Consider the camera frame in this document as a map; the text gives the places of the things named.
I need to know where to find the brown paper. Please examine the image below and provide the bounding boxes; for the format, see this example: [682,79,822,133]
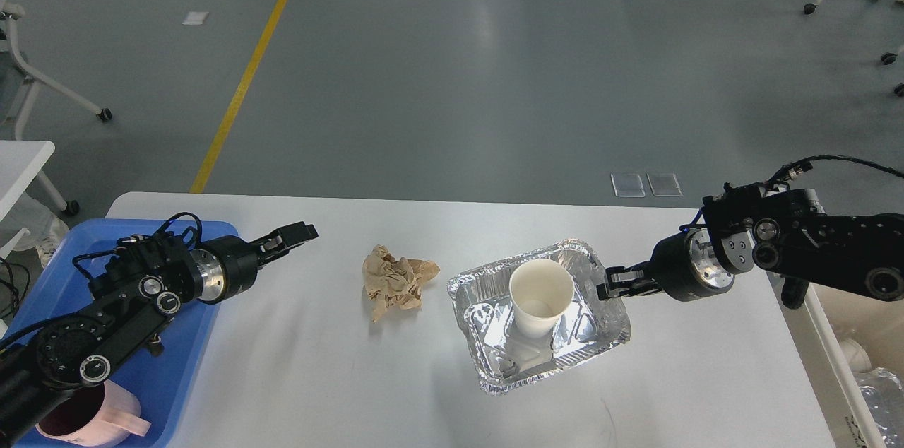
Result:
[362,245,441,323]

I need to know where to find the blue plastic tray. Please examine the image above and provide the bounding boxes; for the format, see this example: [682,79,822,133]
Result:
[7,218,219,447]

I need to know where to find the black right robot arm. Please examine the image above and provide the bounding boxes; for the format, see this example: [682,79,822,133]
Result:
[596,154,903,309]

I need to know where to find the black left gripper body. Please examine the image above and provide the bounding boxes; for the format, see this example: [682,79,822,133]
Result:
[191,235,261,305]

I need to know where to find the white paper cup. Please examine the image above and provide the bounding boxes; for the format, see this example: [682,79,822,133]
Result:
[508,259,575,338]

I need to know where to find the clear floor plate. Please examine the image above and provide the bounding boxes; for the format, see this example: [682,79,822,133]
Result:
[646,173,684,197]
[610,173,646,198]

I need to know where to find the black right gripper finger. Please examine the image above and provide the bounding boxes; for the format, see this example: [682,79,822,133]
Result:
[597,280,664,301]
[606,264,656,286]

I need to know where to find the clear floor plate left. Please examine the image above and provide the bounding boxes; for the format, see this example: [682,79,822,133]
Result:
[610,173,646,198]

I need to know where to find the black caster wheel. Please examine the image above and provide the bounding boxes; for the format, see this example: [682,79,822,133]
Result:
[879,45,904,98]

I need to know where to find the white side table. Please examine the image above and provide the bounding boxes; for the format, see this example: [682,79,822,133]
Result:
[1,139,56,220]

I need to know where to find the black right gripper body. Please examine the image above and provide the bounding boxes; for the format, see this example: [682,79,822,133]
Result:
[650,229,735,301]

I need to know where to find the aluminium foil tray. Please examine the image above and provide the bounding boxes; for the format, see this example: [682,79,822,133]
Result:
[448,239,631,396]

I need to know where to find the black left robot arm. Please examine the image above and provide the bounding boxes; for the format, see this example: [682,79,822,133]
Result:
[2,212,319,447]

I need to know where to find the pink ribbed mug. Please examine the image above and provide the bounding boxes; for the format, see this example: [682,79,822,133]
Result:
[35,380,152,447]

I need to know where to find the white paper scrap on floor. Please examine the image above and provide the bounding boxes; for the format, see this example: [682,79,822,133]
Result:
[182,11,209,26]

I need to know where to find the clear floor plate right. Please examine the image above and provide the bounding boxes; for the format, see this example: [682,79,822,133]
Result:
[646,173,684,197]

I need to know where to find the grey office chair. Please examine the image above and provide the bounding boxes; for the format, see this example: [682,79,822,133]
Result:
[1,0,113,217]

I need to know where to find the white waste bin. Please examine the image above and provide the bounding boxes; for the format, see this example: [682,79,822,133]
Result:
[779,285,903,447]

